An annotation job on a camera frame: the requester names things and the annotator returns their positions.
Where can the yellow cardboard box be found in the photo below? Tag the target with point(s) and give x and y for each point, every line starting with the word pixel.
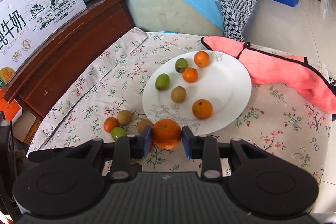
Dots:
pixel 25 127

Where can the orange cardboard box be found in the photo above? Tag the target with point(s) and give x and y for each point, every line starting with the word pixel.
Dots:
pixel 12 110

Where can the dark green jujube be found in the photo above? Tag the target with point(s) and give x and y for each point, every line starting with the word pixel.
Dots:
pixel 181 64

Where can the floral tablecloth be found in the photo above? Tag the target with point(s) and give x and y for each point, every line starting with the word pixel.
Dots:
pixel 277 119

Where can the green jujube fruit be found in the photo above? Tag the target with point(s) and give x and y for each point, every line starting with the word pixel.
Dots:
pixel 162 82

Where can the pink microfiber towel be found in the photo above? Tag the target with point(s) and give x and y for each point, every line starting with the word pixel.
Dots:
pixel 267 68

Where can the brown longan on plate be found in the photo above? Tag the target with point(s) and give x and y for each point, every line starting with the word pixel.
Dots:
pixel 178 94

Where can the green jujube off plate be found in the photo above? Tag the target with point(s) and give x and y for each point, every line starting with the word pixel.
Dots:
pixel 118 132

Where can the dark wooden cabinet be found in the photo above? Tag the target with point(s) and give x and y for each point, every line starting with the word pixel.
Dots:
pixel 57 64

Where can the small orange with spot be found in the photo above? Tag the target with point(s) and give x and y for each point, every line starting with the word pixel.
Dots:
pixel 202 109

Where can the green sofa cushion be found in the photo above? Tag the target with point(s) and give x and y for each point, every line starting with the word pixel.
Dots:
pixel 172 16

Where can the brown longan near gripper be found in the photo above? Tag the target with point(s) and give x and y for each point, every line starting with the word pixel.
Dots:
pixel 142 124

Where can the small orange off plate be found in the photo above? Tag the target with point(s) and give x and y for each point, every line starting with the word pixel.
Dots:
pixel 109 124

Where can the orange tangerine at rim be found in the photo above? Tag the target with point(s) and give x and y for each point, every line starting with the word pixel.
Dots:
pixel 202 59

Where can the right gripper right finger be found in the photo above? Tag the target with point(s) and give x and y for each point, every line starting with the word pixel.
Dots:
pixel 204 148

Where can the white milk carton box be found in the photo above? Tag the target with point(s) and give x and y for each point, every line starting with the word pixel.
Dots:
pixel 26 25

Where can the brown longan fruit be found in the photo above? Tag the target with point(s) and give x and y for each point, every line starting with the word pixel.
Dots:
pixel 124 117

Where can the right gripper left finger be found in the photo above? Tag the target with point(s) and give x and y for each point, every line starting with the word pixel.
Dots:
pixel 127 148

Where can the small orange tangerine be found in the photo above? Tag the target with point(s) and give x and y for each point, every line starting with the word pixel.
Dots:
pixel 190 75

